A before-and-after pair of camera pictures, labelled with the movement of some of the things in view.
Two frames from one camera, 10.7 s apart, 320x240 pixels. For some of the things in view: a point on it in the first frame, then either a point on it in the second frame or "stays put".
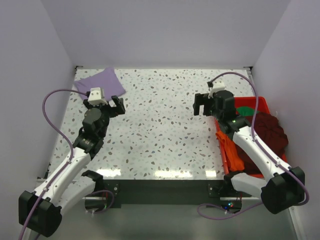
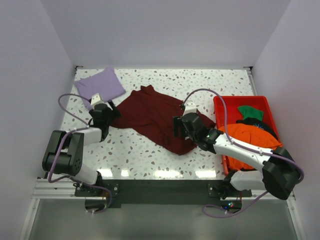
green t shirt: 246,111 stays put
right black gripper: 199,101 → 177,123
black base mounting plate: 144,193 stays put
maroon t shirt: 270,131 → 151,116
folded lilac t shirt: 106,79 stays put
